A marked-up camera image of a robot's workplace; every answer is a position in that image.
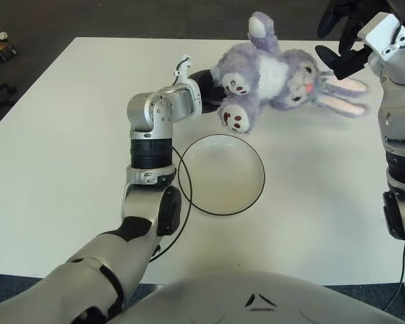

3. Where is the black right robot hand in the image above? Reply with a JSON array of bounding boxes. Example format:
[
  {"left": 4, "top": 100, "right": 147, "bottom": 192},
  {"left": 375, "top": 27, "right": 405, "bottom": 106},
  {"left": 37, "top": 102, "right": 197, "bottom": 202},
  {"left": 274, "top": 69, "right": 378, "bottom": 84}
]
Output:
[{"left": 315, "top": 0, "right": 405, "bottom": 81}]

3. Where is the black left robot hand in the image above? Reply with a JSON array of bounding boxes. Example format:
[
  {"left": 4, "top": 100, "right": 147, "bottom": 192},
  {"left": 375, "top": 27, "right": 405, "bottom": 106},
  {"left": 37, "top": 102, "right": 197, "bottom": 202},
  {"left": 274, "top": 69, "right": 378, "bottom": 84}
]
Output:
[{"left": 188, "top": 65, "right": 230, "bottom": 114}]

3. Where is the purple plush bunny doll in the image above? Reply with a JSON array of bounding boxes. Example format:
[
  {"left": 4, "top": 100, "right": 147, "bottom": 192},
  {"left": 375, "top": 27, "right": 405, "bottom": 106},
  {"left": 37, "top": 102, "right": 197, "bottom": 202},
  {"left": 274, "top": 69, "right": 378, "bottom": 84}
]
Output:
[{"left": 211, "top": 11, "right": 372, "bottom": 134}]

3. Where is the white plate with black rim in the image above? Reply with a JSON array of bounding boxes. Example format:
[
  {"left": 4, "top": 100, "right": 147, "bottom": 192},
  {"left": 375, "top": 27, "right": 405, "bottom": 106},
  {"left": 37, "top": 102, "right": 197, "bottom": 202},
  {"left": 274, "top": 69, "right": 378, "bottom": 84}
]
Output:
[{"left": 178, "top": 134, "right": 267, "bottom": 216}]

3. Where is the white left wrist connector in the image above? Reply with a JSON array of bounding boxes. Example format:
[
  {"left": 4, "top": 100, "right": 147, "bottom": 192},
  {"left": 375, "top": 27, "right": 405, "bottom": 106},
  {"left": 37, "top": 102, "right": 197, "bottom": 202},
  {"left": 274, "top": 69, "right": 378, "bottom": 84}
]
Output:
[{"left": 173, "top": 54, "right": 193, "bottom": 82}]

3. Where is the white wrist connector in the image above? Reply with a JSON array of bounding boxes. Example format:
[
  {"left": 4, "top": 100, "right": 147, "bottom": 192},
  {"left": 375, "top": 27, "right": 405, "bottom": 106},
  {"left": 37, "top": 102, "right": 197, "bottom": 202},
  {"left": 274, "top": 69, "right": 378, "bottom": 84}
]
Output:
[
  {"left": 357, "top": 12, "right": 405, "bottom": 61},
  {"left": 173, "top": 54, "right": 193, "bottom": 82}
]

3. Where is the white right wrist connector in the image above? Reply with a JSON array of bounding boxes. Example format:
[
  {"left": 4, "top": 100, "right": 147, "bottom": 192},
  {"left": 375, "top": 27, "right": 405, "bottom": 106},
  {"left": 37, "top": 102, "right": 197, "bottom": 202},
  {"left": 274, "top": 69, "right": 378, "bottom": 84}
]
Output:
[{"left": 357, "top": 12, "right": 405, "bottom": 61}]

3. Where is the black chair base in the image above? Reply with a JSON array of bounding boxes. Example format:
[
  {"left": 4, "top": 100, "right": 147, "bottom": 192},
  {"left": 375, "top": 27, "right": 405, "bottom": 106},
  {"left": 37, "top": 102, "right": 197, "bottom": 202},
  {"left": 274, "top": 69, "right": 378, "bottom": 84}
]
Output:
[{"left": 0, "top": 84, "right": 16, "bottom": 109}]

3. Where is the grey robot torso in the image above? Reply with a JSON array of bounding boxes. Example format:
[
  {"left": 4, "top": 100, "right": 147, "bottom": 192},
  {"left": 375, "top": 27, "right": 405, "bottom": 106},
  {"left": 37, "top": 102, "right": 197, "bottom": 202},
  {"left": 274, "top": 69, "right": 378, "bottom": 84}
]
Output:
[{"left": 97, "top": 269, "right": 405, "bottom": 324}]

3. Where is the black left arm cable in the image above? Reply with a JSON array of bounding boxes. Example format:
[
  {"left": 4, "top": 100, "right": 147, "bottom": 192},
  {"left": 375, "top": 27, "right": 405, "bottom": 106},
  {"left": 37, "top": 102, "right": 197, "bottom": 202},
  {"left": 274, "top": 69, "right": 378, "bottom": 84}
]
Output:
[{"left": 148, "top": 55, "right": 194, "bottom": 264}]

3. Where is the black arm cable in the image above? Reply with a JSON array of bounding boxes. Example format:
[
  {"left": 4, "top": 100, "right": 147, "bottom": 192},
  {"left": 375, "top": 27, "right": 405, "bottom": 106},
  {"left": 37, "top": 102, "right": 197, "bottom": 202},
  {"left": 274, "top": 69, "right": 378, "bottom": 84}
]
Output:
[
  {"left": 384, "top": 20, "right": 405, "bottom": 310},
  {"left": 148, "top": 55, "right": 194, "bottom": 264}
]

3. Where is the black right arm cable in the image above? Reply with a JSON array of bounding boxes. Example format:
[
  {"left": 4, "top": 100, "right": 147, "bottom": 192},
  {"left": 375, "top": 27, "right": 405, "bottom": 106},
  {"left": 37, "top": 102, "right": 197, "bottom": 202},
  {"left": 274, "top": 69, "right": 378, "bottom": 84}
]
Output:
[{"left": 384, "top": 20, "right": 405, "bottom": 310}]

